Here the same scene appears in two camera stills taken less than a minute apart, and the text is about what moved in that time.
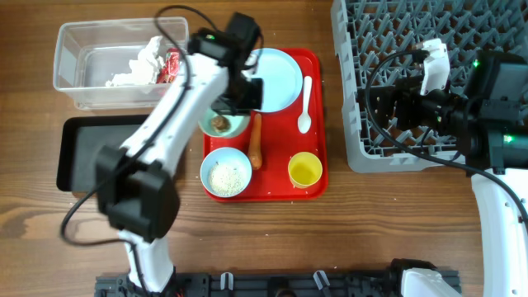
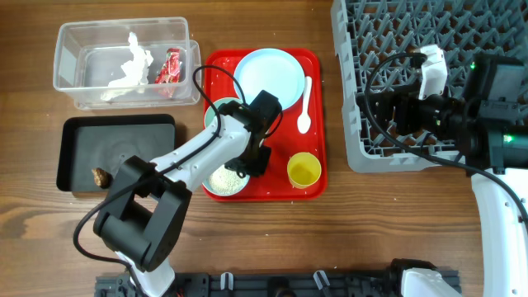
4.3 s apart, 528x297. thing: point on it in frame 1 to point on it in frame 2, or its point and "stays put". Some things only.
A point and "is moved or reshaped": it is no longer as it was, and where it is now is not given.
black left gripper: [254, 104] to [259, 167]
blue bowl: [226, 172] stays put
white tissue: [144, 68] to [136, 71]
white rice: [227, 180] stays put
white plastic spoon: [304, 121] stays put
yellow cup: [304, 169] stays put
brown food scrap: [220, 124] is moved or reshaped
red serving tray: [288, 148] stays put
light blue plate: [282, 78] stays put
